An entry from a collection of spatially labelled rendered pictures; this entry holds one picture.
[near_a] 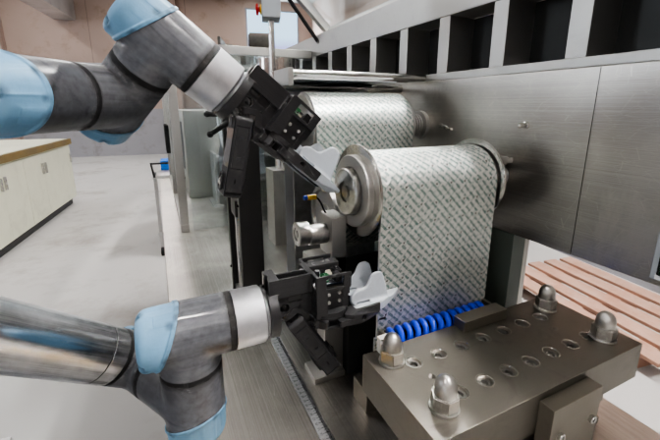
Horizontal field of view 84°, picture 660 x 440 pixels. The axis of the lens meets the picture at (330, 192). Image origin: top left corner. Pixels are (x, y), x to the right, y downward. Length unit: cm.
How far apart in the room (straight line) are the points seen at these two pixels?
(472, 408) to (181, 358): 35
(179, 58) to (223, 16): 1147
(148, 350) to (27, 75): 30
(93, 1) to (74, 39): 111
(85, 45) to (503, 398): 1201
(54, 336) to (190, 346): 15
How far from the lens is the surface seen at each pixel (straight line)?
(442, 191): 61
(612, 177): 68
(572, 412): 62
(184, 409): 54
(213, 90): 49
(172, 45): 49
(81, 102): 46
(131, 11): 49
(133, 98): 51
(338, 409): 69
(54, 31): 1237
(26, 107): 42
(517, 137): 77
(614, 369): 72
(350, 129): 76
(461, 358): 60
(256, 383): 75
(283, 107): 51
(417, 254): 61
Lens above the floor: 138
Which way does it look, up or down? 13 degrees down
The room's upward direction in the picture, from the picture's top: straight up
